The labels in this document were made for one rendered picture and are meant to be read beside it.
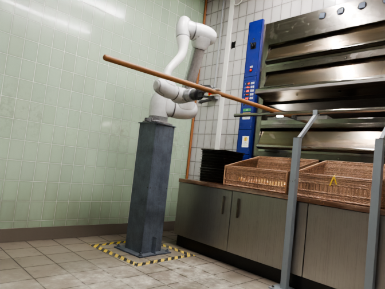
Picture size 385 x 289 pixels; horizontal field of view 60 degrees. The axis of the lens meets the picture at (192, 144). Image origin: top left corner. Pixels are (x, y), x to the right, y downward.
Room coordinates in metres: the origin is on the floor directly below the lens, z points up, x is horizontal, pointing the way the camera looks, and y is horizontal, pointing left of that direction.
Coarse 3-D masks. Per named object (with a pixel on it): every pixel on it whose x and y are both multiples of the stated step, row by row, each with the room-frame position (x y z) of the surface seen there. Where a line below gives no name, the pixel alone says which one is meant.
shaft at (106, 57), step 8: (104, 56) 1.54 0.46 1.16; (112, 56) 1.57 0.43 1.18; (120, 64) 1.60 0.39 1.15; (128, 64) 1.63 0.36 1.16; (136, 64) 1.66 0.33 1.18; (144, 72) 1.71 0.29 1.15; (152, 72) 1.73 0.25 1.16; (160, 72) 1.77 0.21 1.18; (176, 80) 1.85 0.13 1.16; (184, 80) 1.89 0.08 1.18; (200, 88) 1.98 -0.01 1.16; (208, 88) 2.03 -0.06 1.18; (224, 96) 2.14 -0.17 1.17; (232, 96) 2.19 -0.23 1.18; (248, 104) 2.33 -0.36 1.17; (256, 104) 2.38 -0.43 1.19
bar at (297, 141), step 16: (272, 112) 2.51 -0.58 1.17; (288, 112) 2.41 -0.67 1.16; (304, 112) 2.32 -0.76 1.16; (320, 112) 2.24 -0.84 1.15; (336, 112) 2.16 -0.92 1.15; (352, 112) 2.10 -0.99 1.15; (304, 128) 2.18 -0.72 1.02; (384, 128) 1.83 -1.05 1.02; (384, 144) 1.77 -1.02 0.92; (288, 208) 2.11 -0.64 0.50; (288, 224) 2.11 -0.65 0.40; (288, 240) 2.10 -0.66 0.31; (368, 240) 1.77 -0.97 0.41; (288, 256) 2.09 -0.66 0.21; (368, 256) 1.77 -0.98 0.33; (288, 272) 2.10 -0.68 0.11; (368, 272) 1.76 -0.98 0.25; (272, 288) 2.10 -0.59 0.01; (288, 288) 2.12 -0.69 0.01; (368, 288) 1.76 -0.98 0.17
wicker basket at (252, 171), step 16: (256, 160) 2.94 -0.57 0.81; (272, 160) 2.87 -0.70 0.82; (288, 160) 2.76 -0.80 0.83; (304, 160) 2.66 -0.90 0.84; (224, 176) 2.64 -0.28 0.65; (240, 176) 2.53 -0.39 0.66; (256, 176) 2.43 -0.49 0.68; (272, 176) 2.34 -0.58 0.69; (288, 176) 2.27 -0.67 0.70; (288, 192) 2.28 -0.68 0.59
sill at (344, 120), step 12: (264, 120) 3.00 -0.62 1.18; (276, 120) 2.91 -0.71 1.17; (288, 120) 2.83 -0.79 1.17; (300, 120) 2.75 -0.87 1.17; (324, 120) 2.60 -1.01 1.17; (336, 120) 2.53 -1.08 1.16; (348, 120) 2.46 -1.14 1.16; (360, 120) 2.40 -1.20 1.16; (372, 120) 2.34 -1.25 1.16; (384, 120) 2.29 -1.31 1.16
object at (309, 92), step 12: (324, 84) 2.47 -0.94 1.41; (336, 84) 2.40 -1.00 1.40; (348, 84) 2.34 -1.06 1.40; (360, 84) 2.30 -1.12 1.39; (372, 84) 2.25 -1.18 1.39; (384, 84) 2.21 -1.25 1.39; (264, 96) 2.93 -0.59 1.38; (276, 96) 2.87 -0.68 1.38; (288, 96) 2.80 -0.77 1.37; (300, 96) 2.74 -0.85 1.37; (312, 96) 2.68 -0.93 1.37; (324, 96) 2.63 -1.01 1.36; (336, 96) 2.57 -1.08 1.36
